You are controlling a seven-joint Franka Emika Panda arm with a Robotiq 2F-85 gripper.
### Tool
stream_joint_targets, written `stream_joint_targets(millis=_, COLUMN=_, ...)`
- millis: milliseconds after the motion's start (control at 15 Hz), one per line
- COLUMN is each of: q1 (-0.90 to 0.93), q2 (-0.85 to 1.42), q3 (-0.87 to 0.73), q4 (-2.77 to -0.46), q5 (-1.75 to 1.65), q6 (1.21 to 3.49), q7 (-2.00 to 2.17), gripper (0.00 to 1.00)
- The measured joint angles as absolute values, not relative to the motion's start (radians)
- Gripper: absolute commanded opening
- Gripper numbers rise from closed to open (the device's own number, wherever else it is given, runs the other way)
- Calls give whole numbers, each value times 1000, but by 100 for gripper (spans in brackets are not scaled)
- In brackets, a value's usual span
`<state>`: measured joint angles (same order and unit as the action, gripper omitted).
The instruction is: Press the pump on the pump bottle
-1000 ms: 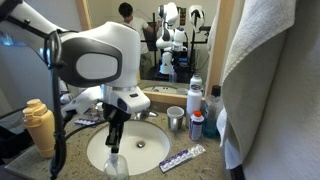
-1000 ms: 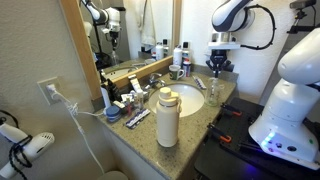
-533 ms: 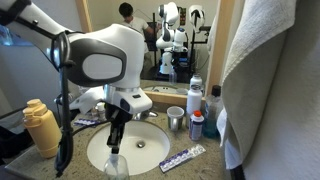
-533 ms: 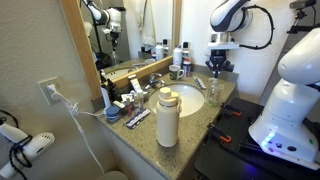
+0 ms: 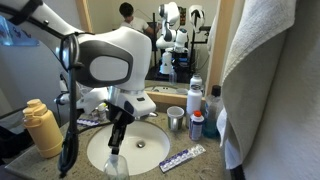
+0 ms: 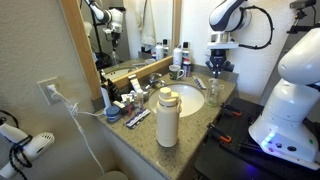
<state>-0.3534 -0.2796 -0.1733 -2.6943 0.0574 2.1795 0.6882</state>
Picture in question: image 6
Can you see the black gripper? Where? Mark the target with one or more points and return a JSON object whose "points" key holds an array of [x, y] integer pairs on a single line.
{"points": [[219, 60]]}

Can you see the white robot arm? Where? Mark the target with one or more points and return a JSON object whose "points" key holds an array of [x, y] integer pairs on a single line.
{"points": [[293, 110]]}

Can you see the white bottle black cap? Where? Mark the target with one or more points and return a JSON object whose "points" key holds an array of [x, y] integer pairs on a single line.
{"points": [[186, 51]]}

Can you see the white plastic bottle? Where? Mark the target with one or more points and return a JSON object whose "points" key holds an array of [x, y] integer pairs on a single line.
{"points": [[177, 56]]}

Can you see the cream insulated water bottle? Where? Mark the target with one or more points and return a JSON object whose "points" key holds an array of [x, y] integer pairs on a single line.
{"points": [[167, 123]]}

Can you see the white oval sink basin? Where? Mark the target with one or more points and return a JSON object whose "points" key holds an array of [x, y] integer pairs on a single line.
{"points": [[191, 98]]}

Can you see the orange black clamp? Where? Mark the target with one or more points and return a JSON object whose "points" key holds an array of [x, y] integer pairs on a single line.
{"points": [[231, 110], [219, 133]]}

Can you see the green white mug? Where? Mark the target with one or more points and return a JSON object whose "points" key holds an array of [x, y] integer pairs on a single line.
{"points": [[175, 72]]}

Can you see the chrome faucet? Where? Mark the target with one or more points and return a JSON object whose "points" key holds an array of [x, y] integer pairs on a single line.
{"points": [[154, 80]]}

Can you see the white upright cream tube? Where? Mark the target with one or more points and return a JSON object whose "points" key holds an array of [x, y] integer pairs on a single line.
{"points": [[135, 84]]}

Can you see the wooden framed mirror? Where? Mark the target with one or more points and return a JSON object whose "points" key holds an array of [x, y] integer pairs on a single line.
{"points": [[133, 33]]}

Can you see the blue round container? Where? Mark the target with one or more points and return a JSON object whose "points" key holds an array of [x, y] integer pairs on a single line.
{"points": [[114, 114]]}

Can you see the white electric toothbrush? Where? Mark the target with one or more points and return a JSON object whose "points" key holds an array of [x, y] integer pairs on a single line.
{"points": [[105, 97]]}

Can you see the white hair dryer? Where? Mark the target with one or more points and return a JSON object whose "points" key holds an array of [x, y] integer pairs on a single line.
{"points": [[33, 148]]}

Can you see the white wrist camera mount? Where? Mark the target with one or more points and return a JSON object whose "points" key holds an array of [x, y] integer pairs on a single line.
{"points": [[222, 45]]}

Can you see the black exterior camera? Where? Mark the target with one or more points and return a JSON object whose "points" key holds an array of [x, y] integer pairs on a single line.
{"points": [[301, 5]]}

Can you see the white wall outlet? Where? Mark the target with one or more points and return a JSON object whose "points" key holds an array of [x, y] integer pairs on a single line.
{"points": [[50, 90]]}

